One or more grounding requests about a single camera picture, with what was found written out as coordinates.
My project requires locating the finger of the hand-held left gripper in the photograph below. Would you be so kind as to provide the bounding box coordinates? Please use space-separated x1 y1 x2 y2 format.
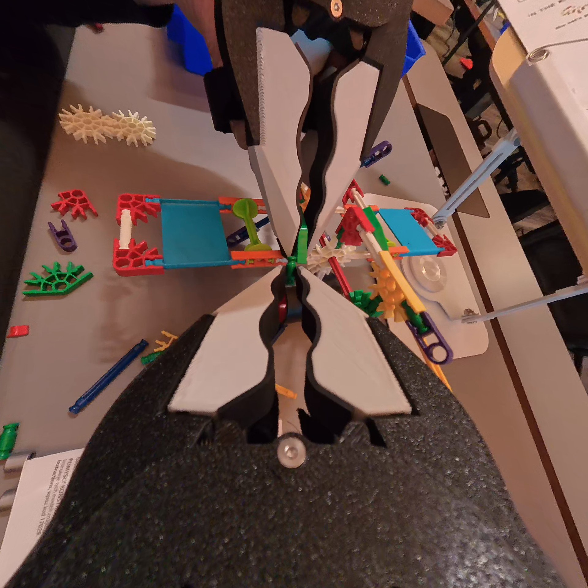
301 59 382 258
248 27 314 258

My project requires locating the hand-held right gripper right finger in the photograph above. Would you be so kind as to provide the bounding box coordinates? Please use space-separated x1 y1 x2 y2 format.
296 266 413 416

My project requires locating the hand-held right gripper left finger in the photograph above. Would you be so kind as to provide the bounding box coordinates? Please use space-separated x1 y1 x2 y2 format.
167 266 283 415

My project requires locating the colourful toy rod airplane model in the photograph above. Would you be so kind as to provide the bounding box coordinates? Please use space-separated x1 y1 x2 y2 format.
112 140 458 368

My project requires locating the person's left forearm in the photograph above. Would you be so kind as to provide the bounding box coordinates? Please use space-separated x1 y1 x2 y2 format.
0 0 175 29

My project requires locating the person's left hand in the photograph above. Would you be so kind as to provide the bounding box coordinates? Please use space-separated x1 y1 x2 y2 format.
177 0 221 70

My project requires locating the yellow rod with yellow connector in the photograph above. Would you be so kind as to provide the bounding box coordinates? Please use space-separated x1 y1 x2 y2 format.
140 330 298 400

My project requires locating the black table inset panel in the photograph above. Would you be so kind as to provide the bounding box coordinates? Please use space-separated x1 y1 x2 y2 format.
416 103 491 217

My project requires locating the dark blue rod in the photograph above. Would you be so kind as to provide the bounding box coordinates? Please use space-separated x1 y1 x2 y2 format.
68 338 149 414

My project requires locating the blue bin with square tag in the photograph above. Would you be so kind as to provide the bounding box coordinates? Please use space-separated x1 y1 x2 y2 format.
167 5 426 78

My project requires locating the white snowflake connector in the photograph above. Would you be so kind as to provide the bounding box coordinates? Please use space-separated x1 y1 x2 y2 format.
110 109 157 148
58 104 116 144

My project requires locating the green fan connector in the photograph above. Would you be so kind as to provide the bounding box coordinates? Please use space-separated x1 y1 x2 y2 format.
22 261 94 296

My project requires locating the printed instruction sheet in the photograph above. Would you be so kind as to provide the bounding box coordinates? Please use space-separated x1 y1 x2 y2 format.
498 0 588 52

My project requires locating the purple clip connector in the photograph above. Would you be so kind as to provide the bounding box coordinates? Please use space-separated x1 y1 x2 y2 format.
47 219 78 253

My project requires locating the red fan connector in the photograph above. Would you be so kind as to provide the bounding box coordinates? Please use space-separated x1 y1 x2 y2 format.
51 189 99 220

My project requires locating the white instruction booklet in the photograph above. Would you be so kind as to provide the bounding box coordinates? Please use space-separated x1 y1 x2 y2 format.
0 448 85 575

